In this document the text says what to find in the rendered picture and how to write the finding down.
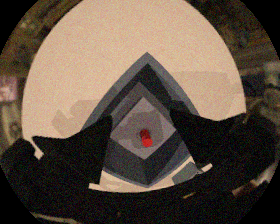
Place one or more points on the red peg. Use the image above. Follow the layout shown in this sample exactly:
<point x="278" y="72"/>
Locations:
<point x="147" y="140"/>

